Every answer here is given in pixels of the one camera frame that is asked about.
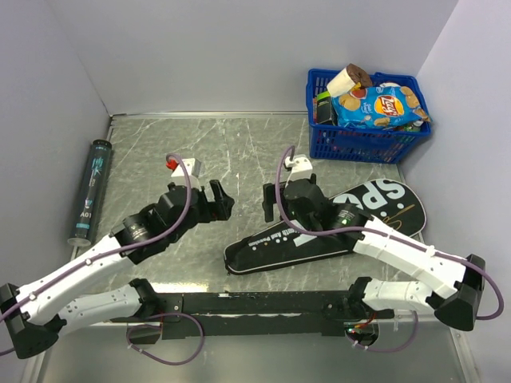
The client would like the black shuttlecock tube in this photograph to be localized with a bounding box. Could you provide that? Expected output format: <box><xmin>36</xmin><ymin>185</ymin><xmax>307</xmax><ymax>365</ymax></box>
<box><xmin>68</xmin><ymin>139</ymin><xmax>113</xmax><ymax>247</ymax></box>

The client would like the black racket bag SPORT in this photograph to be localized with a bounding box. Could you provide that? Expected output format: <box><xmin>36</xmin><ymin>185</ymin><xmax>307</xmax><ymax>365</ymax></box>
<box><xmin>223</xmin><ymin>178</ymin><xmax>427</xmax><ymax>276</ymax></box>

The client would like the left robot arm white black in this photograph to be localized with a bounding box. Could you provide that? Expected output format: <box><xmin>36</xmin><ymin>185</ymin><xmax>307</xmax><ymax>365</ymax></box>
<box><xmin>1</xmin><ymin>180</ymin><xmax>235</xmax><ymax>359</ymax></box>

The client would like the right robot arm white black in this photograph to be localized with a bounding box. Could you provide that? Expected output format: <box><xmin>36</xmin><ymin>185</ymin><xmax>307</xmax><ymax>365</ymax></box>
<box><xmin>263</xmin><ymin>179</ymin><xmax>485</xmax><ymax>331</ymax></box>

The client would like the blue plastic basket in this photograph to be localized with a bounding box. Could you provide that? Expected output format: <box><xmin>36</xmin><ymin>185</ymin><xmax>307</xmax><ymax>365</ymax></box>
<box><xmin>306</xmin><ymin>69</ymin><xmax>431</xmax><ymax>164</ymax></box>

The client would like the black green box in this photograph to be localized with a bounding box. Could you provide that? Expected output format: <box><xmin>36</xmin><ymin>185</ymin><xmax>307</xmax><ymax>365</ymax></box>
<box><xmin>313</xmin><ymin>91</ymin><xmax>337</xmax><ymax>125</ymax></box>

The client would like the blue chips bag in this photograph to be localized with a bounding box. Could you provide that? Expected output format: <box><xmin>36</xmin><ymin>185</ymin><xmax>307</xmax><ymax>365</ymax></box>
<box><xmin>331</xmin><ymin>86</ymin><xmax>430</xmax><ymax>130</ymax></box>

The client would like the cream brown snack package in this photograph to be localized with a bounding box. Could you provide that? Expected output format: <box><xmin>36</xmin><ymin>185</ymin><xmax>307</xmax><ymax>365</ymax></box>
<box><xmin>327</xmin><ymin>63</ymin><xmax>373</xmax><ymax>97</ymax></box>

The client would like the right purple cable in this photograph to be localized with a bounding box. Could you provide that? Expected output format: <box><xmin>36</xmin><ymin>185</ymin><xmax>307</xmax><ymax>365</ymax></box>
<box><xmin>276</xmin><ymin>145</ymin><xmax>505</xmax><ymax>322</ymax></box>

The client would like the purple cable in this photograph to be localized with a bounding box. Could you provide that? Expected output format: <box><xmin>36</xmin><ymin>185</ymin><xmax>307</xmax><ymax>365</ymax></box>
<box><xmin>276</xmin><ymin>145</ymin><xmax>505</xmax><ymax>322</ymax></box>
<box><xmin>0</xmin><ymin>153</ymin><xmax>195</xmax><ymax>356</ymax></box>

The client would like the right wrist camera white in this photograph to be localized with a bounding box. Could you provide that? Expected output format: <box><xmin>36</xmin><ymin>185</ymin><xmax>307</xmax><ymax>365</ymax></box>
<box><xmin>284</xmin><ymin>155</ymin><xmax>313</xmax><ymax>184</ymax></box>

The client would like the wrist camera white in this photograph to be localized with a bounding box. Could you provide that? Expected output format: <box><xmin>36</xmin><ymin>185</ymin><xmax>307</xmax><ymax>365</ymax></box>
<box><xmin>166</xmin><ymin>156</ymin><xmax>202</xmax><ymax>189</ymax></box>
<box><xmin>284</xmin><ymin>155</ymin><xmax>313</xmax><ymax>184</ymax></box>

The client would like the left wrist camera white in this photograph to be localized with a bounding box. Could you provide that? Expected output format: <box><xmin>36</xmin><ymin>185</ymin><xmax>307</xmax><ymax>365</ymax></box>
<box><xmin>166</xmin><ymin>156</ymin><xmax>202</xmax><ymax>189</ymax></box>

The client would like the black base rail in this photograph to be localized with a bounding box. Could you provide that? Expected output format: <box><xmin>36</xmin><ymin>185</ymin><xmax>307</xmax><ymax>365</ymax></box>
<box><xmin>109</xmin><ymin>290</ymin><xmax>396</xmax><ymax>340</ymax></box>

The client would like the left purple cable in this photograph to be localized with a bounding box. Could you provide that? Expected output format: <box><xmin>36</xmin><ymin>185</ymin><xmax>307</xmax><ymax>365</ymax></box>
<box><xmin>0</xmin><ymin>153</ymin><xmax>195</xmax><ymax>356</ymax></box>

